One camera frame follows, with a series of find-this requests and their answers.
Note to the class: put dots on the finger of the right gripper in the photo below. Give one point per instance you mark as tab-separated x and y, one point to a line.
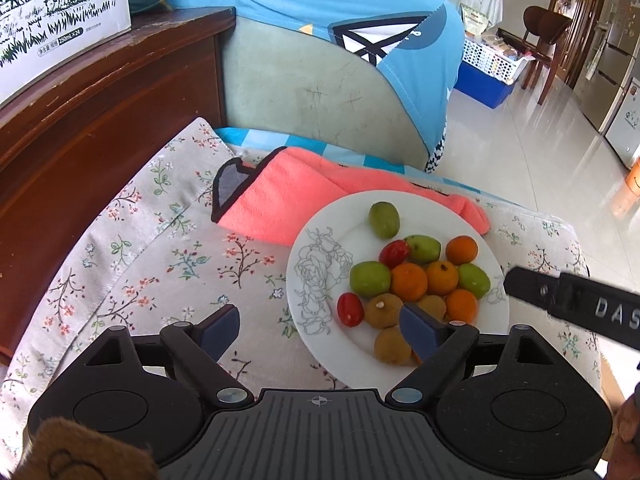
534	288

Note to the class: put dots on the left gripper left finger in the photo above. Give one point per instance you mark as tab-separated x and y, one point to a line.
195	350

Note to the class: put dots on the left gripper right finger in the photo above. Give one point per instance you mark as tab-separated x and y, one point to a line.
442	349

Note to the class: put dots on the lone brown kiwi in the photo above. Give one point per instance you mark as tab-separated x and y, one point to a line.
382	311

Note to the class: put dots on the red cherry tomato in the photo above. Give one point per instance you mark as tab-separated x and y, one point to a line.
394	253
350	309

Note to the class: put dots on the person right hand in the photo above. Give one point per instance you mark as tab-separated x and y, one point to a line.
624	462

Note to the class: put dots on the kiwi on plate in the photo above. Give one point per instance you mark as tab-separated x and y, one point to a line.
433	305

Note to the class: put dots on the small orange on plate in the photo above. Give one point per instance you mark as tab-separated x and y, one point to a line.
461	249

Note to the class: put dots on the floral tablecloth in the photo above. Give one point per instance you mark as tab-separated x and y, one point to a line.
153	258

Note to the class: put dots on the orange smiley bucket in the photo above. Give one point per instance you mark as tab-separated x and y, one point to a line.
628	194

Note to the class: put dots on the white floral plate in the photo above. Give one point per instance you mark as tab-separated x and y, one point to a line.
339	236

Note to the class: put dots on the pink fleece cloth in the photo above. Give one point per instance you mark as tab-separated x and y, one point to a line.
272	201

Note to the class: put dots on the brown plush sleeve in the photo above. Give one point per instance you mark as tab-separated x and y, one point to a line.
65	450

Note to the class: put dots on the blue plastic bin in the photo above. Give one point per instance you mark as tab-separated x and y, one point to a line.
479	86

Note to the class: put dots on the white plastic basket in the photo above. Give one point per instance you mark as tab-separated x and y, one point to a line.
492	62

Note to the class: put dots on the dark wooden chair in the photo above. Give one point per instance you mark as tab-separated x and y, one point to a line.
545	39

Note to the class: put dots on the silver refrigerator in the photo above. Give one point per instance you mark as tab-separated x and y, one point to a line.
607	73

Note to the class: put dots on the white milk carton box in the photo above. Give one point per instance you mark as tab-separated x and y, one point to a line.
37	36

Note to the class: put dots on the wooden door frame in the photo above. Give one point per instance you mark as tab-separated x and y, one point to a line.
585	15

